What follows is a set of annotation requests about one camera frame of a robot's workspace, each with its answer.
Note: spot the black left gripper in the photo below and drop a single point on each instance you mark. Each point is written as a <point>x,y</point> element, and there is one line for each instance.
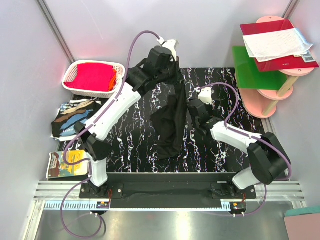
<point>178,70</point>

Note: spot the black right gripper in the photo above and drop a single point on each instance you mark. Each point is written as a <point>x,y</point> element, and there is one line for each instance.
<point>189,90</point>

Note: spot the black printed t shirt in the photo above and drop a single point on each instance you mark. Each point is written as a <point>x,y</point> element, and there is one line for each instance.
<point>69,113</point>
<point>169,121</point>

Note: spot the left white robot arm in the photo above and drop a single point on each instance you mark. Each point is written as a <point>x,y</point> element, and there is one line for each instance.
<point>93,133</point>

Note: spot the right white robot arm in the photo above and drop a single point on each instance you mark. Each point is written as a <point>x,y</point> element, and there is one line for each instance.
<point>267,158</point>

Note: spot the white plastic laundry basket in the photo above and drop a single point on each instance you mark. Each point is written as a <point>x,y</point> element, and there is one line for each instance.
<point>72,71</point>

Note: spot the orange folded t shirt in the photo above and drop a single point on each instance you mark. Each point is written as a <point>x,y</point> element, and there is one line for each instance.
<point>112,80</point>

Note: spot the pink round tiered shelf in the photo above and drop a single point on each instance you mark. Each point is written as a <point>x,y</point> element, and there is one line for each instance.
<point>263,103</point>

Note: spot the green plastic sheet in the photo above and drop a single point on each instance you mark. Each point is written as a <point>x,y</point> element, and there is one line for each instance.
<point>249,77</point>

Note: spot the pink folded t shirt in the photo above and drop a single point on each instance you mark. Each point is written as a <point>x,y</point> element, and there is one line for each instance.
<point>91,77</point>

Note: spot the white mesh bag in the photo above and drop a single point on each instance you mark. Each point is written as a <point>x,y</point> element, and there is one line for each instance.
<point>269,46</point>

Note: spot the folded black printed t shirt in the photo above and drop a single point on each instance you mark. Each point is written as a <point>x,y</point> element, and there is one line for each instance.
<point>69,113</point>

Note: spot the red plastic sheet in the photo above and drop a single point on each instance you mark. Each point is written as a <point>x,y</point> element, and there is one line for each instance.
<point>291,62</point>

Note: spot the teal board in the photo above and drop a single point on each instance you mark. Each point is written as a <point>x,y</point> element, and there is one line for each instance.
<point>301,211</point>

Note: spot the illustrated book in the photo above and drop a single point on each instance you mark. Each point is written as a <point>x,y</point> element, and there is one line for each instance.
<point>58,169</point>

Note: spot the pink board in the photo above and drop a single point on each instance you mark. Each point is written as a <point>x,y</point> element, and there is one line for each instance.
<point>303,227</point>

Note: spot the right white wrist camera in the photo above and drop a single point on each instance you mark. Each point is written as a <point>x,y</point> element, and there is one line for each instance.
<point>205,95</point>

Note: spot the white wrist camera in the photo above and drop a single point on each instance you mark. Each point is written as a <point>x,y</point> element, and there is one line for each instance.
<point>205,95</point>
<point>170,44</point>

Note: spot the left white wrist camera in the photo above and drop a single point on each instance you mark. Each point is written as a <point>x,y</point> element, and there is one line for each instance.
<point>170,44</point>

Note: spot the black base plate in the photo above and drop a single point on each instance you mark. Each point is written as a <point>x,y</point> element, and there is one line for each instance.
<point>167,191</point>

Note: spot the aluminium rail frame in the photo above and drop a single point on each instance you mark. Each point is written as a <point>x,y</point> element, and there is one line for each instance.
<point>57,205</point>

